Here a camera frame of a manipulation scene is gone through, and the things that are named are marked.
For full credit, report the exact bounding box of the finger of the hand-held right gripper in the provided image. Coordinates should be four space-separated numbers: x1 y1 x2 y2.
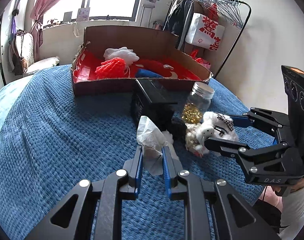
204 137 291 178
233 107 291 144

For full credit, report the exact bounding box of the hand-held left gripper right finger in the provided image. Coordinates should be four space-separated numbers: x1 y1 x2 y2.
162 145 283 240

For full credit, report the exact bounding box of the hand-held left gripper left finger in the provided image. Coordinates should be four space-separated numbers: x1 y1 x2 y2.
24 145 145 240

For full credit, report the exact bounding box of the white fluffy bunny hair clip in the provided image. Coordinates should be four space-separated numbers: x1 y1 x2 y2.
197 111 239 157

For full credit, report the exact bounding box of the white cloth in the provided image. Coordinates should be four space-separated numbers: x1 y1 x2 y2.
162 130 180 160

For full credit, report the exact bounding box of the black fuzzy scrunchie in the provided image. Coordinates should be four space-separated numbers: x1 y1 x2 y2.
167 120 189 140

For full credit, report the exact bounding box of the blue cloth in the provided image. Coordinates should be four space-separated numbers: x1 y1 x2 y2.
135 68 165 78

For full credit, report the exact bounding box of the red mesh bath pouf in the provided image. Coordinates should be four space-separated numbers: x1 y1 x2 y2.
94 57 130 80

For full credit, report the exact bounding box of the white mesh bath pouf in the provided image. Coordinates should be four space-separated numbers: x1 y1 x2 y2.
103 46 140 63

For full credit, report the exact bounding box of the cardboard box with red lining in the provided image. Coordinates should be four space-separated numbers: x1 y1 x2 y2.
70 26 214 97

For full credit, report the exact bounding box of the person's right hand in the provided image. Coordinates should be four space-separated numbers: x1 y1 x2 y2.
259 186 284 207

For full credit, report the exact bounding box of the glass jar with yellow capsules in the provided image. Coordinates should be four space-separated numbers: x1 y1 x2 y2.
181 82 215 124

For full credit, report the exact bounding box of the dark printed box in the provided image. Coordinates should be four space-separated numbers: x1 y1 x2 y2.
131 79 179 133

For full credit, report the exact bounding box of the pink shopping bag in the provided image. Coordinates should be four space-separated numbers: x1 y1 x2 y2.
196 57 211 70

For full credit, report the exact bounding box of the dark cloth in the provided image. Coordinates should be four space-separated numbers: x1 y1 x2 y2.
252 200 284 230

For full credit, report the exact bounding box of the blue knitted blanket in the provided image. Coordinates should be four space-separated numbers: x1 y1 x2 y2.
0 64 288 240

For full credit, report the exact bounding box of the red plastic bag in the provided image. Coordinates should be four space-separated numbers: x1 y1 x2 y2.
189 49 205 62

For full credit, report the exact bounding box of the brown garment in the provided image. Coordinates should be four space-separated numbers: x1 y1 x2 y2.
178 1 219 55

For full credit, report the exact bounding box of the black metal clothes rack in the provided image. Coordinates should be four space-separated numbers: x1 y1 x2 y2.
167 0 251 79

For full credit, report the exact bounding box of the white tote bag red print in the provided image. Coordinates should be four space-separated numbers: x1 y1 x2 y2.
185 12 225 51

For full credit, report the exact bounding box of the red hanging cloth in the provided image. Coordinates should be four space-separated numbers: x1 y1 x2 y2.
208 4 219 18

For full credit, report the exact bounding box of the grey garment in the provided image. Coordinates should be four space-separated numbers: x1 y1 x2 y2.
184 1 195 30

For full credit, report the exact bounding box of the dark jacket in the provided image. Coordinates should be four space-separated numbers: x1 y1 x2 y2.
163 0 192 37

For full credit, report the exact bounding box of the white pillow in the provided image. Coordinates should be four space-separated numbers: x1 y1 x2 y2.
25 56 60 75

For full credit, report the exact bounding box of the pale teal sheet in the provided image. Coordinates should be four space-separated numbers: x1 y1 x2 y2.
0 77 30 155

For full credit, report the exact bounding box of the grey crutch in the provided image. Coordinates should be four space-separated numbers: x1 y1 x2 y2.
141 2 155 28

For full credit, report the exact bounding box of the small printed card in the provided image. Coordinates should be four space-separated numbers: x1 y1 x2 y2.
77 8 90 22

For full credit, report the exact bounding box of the white quilted handbag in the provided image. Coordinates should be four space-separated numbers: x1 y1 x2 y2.
13 29 35 75

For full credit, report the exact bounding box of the white wardrobe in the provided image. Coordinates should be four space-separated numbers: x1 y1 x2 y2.
0 0 30 85

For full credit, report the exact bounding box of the purple ribbon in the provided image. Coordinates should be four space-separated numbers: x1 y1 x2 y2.
9 10 18 34

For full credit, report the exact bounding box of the bunch of wire hangers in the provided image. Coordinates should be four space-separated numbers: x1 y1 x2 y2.
201 0 244 29

